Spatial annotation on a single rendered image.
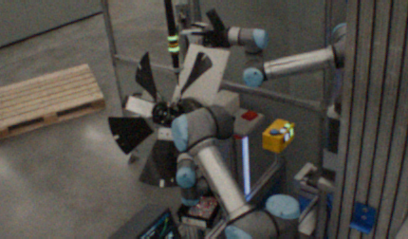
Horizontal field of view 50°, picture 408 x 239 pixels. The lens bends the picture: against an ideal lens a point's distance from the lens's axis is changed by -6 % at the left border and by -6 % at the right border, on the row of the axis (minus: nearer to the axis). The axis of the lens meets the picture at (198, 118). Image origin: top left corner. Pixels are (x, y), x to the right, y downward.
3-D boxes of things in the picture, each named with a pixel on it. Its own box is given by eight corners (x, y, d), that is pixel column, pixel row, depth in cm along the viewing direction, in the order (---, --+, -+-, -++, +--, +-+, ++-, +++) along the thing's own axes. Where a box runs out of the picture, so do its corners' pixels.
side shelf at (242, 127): (216, 105, 300) (216, 101, 299) (265, 119, 281) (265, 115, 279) (194, 122, 285) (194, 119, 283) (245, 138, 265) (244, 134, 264)
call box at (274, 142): (277, 135, 241) (277, 118, 235) (294, 139, 235) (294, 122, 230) (262, 150, 230) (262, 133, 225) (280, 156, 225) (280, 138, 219)
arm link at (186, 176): (177, 191, 185) (175, 174, 181) (178, 174, 195) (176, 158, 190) (196, 190, 185) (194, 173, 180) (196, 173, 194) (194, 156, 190)
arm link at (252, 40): (263, 53, 179) (263, 33, 175) (237, 50, 184) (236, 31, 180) (269, 45, 185) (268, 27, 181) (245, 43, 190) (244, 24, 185)
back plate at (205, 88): (136, 154, 263) (134, 154, 262) (173, 41, 264) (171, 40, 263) (211, 184, 234) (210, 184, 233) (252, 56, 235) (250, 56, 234)
